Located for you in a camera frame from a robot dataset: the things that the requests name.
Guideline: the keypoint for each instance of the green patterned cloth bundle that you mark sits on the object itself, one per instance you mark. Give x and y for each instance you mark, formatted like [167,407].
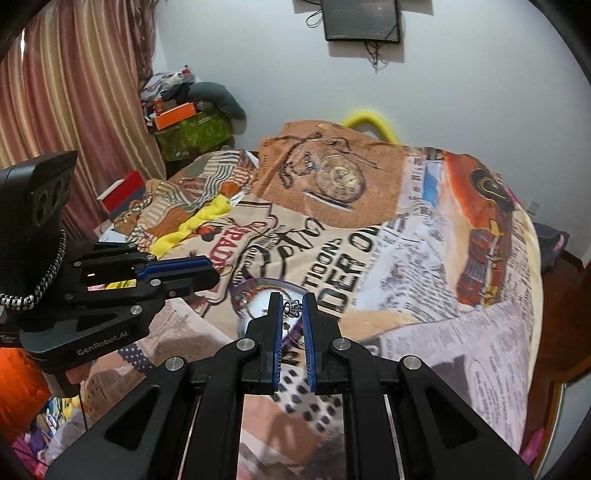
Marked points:
[194,136]

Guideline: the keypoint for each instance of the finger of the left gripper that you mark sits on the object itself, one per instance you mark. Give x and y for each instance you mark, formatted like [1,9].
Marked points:
[174,265]
[184,281]

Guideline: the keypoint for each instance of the clutter pile of clothes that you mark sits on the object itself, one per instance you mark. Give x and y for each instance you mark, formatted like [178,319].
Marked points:
[166,86]

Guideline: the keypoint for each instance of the newspaper print bed quilt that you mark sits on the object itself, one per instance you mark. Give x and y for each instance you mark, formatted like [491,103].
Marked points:
[415,250]

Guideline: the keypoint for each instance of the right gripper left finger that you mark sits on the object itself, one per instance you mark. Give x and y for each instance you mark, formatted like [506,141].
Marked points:
[183,420]

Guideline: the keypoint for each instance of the orange jacket sleeve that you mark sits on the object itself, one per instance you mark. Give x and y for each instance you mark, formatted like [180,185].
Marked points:
[23,393]

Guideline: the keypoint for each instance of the yellow curved tube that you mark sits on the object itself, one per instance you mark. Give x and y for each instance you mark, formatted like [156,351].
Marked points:
[374,120]

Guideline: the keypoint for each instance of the grey stuffed pillow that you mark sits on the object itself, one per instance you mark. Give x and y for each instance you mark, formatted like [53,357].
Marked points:
[218,95]

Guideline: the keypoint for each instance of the small beaded charm jewelry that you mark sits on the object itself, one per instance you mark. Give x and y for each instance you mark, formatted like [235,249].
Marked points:
[292,309]

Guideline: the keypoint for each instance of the yellow cloth strip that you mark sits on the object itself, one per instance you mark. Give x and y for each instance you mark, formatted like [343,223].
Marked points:
[217,208]

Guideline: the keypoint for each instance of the small black wall screen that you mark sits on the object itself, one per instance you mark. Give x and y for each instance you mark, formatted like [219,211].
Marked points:
[362,21]

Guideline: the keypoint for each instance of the orange box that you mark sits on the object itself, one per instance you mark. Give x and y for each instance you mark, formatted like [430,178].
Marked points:
[174,115]

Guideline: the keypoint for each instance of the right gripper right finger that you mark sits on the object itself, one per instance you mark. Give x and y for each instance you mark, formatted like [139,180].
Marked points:
[401,420]

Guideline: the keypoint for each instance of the striped red curtain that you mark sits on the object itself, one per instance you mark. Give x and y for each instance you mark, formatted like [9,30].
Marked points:
[71,80]

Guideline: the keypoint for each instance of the purple heart-shaped tin box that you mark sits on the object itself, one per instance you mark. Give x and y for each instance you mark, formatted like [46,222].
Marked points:
[250,300]

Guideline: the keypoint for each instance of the red and white box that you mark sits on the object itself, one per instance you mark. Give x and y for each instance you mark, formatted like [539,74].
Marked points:
[118,196]

